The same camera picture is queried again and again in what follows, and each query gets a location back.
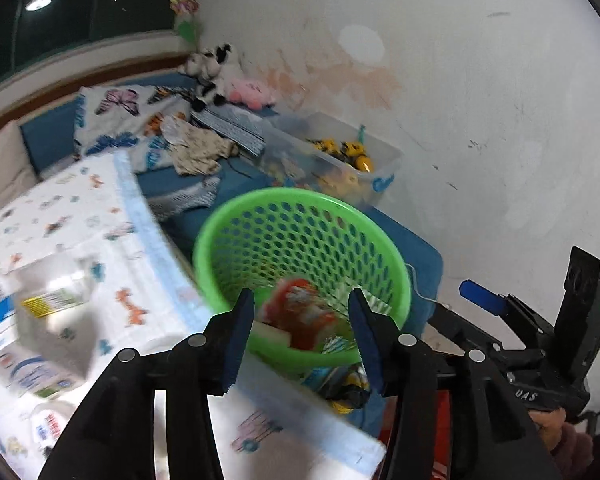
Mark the printed blanket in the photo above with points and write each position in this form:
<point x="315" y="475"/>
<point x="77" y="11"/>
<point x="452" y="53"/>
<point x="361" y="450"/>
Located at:
<point x="105" y="240"/>

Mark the grey white plush toy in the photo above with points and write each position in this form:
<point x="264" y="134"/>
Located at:
<point x="195" y="65"/>

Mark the black white cow plush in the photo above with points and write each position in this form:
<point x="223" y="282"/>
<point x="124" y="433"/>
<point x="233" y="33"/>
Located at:
<point x="220" y="70"/>

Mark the beige pillow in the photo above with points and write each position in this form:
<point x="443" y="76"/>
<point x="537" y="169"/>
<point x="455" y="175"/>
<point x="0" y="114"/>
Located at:
<point x="2" y="165"/>

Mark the yellow toy truck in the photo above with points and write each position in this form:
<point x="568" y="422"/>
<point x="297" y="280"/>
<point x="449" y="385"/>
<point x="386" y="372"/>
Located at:
<point x="357" y="157"/>
<point x="325" y="145"/>

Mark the blue grey fringed cloth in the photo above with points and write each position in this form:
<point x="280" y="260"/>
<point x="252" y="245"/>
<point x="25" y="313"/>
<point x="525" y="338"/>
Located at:
<point x="185" y="197"/>

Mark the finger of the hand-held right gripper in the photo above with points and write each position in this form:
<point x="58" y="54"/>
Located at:
<point x="455" y="327"/>
<point x="480" y="296"/>

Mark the clear plastic storage box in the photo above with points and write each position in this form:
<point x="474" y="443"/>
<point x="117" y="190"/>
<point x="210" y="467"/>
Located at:
<point x="300" y="125"/>

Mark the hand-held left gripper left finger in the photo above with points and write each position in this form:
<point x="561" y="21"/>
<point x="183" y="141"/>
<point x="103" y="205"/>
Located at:
<point x="237" y="340"/>

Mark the dark window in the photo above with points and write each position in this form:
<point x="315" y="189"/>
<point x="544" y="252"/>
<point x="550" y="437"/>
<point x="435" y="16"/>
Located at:
<point x="80" y="5"/>

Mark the folded blue white cloth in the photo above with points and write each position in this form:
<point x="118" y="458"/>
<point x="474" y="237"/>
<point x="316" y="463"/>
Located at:
<point x="230" y="125"/>

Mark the clear plastic packet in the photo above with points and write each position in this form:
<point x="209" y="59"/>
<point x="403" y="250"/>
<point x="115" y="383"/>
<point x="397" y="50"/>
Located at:
<point x="50" y="330"/>

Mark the butterfly print pillow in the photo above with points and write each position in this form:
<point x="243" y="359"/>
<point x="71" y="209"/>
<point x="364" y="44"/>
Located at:
<point x="115" y="105"/>

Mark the red snack packet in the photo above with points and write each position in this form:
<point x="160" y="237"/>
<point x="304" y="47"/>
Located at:
<point x="305" y="310"/>

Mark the green perforated plastic basket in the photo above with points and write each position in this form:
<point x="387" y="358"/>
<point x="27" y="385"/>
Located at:
<point x="300" y="240"/>

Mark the white green striped packet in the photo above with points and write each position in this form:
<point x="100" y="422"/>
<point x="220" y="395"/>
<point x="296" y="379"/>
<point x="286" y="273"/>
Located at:
<point x="342" y="295"/>

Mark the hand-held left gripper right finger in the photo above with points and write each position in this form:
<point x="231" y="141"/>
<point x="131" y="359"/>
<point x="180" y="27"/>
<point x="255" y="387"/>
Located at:
<point x="367" y="340"/>

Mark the teal striped packet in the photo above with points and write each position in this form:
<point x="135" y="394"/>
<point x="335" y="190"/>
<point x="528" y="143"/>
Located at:
<point x="337" y="345"/>

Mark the pink plush toy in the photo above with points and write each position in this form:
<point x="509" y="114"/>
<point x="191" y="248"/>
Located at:
<point x="252" y="92"/>

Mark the beige patterned garment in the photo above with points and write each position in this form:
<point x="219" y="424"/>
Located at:
<point x="200" y="147"/>

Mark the colourful wall hanging toy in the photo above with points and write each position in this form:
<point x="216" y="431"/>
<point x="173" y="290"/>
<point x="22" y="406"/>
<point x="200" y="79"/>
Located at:
<point x="185" y="5"/>

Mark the wooden headboard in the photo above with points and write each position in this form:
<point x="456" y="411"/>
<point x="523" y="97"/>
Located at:
<point x="55" y="87"/>

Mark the blue yellow snack wrapper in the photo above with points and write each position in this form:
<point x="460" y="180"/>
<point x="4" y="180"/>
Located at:
<point x="340" y="385"/>

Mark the person's right hand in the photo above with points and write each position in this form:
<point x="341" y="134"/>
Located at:
<point x="547" y="419"/>

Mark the person's right forearm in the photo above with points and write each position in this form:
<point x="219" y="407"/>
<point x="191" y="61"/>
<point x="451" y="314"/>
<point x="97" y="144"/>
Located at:
<point x="575" y="455"/>

